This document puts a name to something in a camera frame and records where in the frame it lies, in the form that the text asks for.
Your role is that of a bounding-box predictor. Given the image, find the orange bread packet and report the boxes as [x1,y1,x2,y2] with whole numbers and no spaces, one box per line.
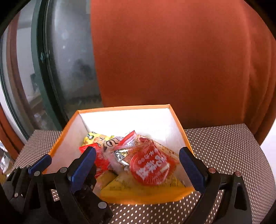
[93,170,117,196]

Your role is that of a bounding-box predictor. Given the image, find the yellow honey butter chips bag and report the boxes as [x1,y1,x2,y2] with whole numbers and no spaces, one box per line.
[102,172,186,191]

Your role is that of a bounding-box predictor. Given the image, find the red cartoon face snack bag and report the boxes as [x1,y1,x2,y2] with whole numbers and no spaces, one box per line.
[79,131,137,178]

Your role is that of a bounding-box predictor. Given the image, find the yellow cartoon noodle snack packet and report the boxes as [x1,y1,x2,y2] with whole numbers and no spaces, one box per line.
[82,132,114,146]

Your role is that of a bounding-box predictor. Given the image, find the red spicy strips clear packet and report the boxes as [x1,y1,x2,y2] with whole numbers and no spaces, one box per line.
[126,135,179,185]

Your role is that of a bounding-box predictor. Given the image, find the clutter at left floor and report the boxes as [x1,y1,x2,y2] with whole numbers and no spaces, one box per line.
[0,141,14,184]

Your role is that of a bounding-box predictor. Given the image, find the orange curtain left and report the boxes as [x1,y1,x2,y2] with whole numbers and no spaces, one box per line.
[0,106,24,160]

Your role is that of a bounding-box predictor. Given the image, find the orange curtain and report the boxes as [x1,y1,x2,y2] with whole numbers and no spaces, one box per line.
[0,106,24,160]
[90,1,275,143]

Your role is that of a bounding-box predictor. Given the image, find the orange cardboard box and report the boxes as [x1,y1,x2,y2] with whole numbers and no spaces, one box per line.
[45,105,194,205]

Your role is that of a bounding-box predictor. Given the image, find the green framed glass door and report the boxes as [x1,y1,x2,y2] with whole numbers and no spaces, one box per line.
[1,1,102,141]

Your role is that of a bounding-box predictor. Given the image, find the orange curtain right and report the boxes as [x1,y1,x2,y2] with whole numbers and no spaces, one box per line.
[90,1,275,143]

